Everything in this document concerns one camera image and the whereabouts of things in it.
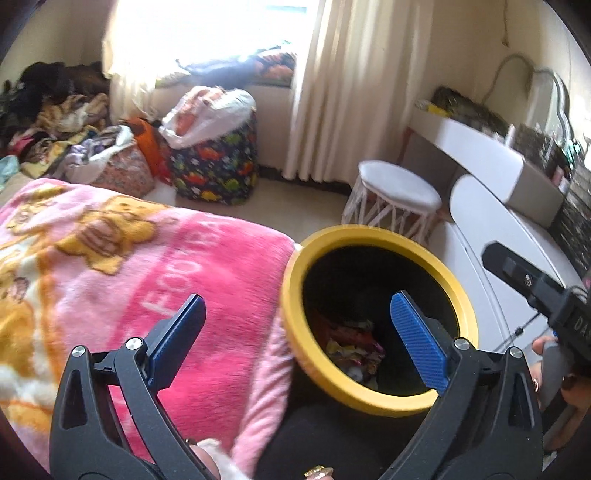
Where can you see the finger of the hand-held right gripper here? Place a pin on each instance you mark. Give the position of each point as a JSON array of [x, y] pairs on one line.
[[503, 263]]

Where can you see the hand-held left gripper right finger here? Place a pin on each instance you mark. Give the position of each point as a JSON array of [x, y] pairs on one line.
[[418, 341]]

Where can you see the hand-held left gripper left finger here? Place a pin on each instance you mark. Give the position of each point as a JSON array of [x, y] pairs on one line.
[[182, 332]]

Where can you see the heap of mixed wrappers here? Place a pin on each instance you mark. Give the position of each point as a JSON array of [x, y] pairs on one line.
[[355, 350]]

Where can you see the yellow rimmed black trash bin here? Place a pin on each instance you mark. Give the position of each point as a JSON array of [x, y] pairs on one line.
[[323, 240]]

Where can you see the person's right hand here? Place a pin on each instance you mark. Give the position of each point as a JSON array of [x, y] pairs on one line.
[[535, 364]]

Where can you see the person's left hand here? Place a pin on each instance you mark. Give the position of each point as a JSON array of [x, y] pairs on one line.
[[205, 466]]

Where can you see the white rounded cabinet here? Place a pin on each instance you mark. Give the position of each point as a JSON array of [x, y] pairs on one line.
[[480, 203]]

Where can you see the pink printed blanket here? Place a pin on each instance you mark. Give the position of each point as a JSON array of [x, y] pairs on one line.
[[207, 258]]

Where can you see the white bottle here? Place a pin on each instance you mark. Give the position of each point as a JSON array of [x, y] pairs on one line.
[[511, 136]]

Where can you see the black cosmetics organizer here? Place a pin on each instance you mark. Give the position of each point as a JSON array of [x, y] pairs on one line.
[[531, 138]]

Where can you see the white fluffy sleeve cuff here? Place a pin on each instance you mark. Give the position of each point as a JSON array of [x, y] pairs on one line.
[[221, 457]]

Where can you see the white stool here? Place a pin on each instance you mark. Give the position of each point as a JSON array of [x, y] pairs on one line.
[[397, 184]]

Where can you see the dark handbag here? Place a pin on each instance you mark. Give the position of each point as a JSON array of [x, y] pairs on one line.
[[466, 104]]

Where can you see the vanity mirror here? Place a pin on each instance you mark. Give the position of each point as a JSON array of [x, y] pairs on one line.
[[549, 101]]

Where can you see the dinosaur print hamper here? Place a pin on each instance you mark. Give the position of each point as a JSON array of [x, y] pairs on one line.
[[217, 166]]

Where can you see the pink floral bag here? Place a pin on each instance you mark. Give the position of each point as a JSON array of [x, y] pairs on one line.
[[127, 170]]

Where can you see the yellow box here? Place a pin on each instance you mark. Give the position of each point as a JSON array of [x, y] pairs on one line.
[[429, 108]]

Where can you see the orange bag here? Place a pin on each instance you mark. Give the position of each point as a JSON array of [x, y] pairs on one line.
[[147, 143]]

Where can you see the grey white garment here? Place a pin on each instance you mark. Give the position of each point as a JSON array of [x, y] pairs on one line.
[[101, 152]]

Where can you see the orange towel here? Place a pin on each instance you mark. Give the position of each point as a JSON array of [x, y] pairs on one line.
[[187, 122]]

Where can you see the wide cream curtain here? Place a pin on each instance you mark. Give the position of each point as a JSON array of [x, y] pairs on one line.
[[355, 92]]

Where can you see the white plastic bag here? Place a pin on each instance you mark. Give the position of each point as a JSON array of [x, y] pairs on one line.
[[231, 106]]

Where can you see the light blue garment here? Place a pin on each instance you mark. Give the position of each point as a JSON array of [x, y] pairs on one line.
[[8, 168]]

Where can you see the narrow cream curtain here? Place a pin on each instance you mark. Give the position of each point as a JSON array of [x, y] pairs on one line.
[[129, 92]]

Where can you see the pile of clothes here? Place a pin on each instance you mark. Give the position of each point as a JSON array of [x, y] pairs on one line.
[[55, 106]]

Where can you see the heap of windowsill clothes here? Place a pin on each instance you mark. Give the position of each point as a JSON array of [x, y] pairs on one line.
[[258, 69]]

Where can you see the window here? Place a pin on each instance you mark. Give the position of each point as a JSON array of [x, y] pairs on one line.
[[207, 27]]

